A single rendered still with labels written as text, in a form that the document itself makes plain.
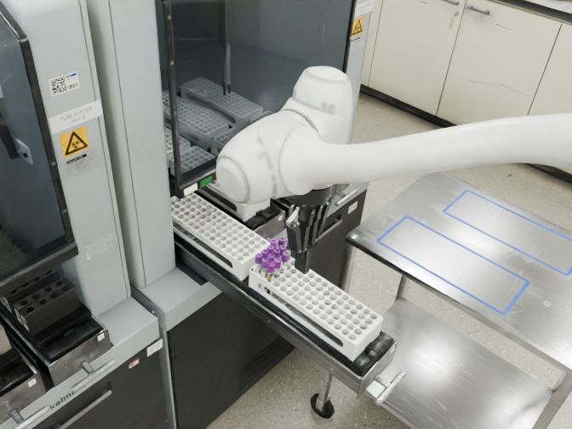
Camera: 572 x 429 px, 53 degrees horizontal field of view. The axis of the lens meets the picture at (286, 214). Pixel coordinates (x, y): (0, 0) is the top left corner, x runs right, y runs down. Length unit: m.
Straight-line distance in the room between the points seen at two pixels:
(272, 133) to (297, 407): 1.39
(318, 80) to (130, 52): 0.36
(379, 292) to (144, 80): 1.61
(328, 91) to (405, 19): 2.69
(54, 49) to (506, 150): 0.70
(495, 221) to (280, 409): 0.98
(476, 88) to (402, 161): 2.71
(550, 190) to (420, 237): 1.99
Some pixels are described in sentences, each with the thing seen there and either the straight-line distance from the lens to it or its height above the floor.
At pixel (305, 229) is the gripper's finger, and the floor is 1.04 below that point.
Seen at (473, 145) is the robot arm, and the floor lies 1.37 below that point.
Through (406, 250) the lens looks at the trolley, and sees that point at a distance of 1.44.
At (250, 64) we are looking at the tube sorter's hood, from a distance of 1.30.
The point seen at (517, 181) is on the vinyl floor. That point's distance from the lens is 3.39.
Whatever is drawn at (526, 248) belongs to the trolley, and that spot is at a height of 0.82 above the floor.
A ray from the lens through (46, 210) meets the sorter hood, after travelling 1.10.
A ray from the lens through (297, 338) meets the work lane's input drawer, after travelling 1.24.
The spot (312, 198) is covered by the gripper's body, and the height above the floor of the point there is 1.13.
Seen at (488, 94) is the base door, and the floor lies 0.33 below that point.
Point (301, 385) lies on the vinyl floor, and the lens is 2.13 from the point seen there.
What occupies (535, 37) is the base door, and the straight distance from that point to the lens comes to 3.28.
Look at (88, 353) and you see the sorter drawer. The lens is 1.27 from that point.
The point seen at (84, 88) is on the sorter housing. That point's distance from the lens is 1.06.
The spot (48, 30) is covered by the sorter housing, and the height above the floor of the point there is 1.40.
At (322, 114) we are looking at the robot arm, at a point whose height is 1.31.
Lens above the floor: 1.76
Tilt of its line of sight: 39 degrees down
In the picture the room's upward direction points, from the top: 5 degrees clockwise
